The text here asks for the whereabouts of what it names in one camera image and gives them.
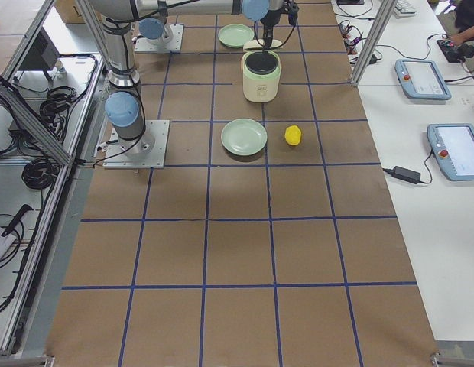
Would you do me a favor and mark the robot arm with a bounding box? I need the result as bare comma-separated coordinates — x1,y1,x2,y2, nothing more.
139,18,171,41
90,1,289,151

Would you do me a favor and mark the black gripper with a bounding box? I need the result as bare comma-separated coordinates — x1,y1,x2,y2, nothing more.
261,10,278,48

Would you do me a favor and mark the green plate near arm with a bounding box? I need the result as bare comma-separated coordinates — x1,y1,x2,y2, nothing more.
221,119,268,156
218,24,254,48

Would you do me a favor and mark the aluminium frame post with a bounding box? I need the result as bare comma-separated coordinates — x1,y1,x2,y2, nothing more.
350,0,396,86

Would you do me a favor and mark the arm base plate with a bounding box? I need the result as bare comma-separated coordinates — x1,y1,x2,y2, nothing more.
102,120,170,169
135,19,184,54

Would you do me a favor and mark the blue teach pendant near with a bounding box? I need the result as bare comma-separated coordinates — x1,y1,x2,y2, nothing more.
427,123,474,181

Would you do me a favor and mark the yellow toy potato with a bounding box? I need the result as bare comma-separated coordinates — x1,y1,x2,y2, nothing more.
284,125,302,146

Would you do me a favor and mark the black power adapter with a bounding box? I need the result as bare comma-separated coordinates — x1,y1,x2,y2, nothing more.
391,166,421,184

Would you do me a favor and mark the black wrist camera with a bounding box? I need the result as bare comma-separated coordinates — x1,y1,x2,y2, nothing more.
284,0,299,27

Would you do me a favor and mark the blue teach pendant far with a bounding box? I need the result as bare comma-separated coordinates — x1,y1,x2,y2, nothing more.
394,59,452,101

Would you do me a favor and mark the person hand at desk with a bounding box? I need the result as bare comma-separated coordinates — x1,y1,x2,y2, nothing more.
450,32,470,47

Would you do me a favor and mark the white rice cooker orange handle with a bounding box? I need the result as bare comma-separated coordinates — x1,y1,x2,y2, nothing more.
241,40,281,102

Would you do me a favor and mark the blue teach pendant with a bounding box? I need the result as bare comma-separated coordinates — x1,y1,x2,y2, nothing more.
394,59,452,101
427,123,474,181

